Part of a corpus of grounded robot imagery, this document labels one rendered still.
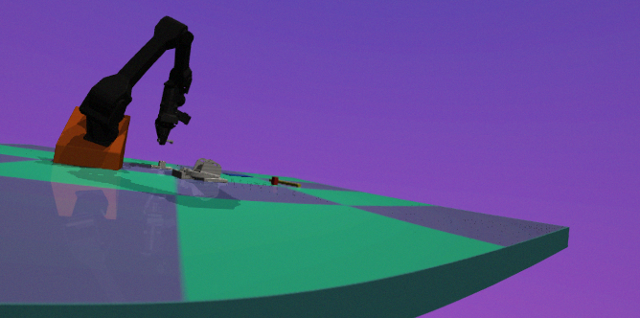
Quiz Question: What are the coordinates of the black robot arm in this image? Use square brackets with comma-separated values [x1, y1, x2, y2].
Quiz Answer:
[79, 15, 194, 147]

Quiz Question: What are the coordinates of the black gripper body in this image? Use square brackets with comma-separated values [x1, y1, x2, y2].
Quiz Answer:
[155, 100, 179, 125]

